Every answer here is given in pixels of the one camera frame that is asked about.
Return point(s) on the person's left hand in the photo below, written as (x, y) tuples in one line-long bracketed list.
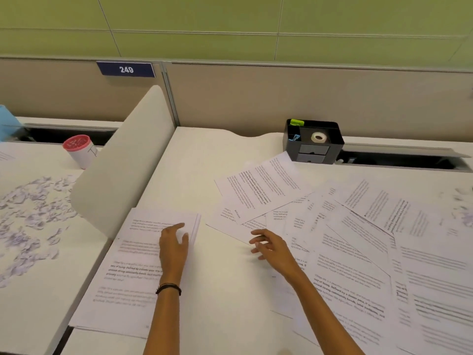
[(172, 255)]

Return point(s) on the person's right hand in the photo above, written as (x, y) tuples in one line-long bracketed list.
[(279, 253)]

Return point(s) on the person's right fingers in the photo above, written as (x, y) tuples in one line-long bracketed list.
[(260, 241)]

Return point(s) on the person's left thumb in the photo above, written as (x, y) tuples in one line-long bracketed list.
[(183, 241)]

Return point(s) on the person's left forearm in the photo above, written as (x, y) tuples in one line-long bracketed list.
[(164, 321)]

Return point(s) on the person's right forearm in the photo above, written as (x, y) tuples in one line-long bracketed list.
[(325, 317)]

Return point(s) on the black wrist band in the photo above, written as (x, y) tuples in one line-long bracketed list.
[(168, 287)]

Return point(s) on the neat stack of printed sheets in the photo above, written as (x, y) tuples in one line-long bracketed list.
[(129, 277)]

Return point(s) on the white curved desk divider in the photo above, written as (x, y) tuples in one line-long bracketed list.
[(125, 170)]

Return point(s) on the scattered spread of printed pages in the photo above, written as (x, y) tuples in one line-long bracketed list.
[(362, 262)]

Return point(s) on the black desk organizer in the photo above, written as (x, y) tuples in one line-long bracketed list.
[(317, 151)]

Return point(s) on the blue clip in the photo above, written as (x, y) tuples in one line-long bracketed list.
[(294, 137)]

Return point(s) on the white tape roll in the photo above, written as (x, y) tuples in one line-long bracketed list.
[(317, 137)]

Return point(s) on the green highlighter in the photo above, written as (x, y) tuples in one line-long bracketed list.
[(296, 122)]

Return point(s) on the white cup with pink lid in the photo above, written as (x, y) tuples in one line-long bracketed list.
[(79, 151)]

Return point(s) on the pile of torn paper scraps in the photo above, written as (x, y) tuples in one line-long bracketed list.
[(29, 218)]

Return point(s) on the beige partition panel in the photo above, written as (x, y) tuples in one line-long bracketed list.
[(332, 99), (55, 92)]

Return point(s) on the blue number sign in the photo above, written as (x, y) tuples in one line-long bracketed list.
[(126, 69)]

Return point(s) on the blue folder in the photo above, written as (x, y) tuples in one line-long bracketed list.
[(7, 123)]

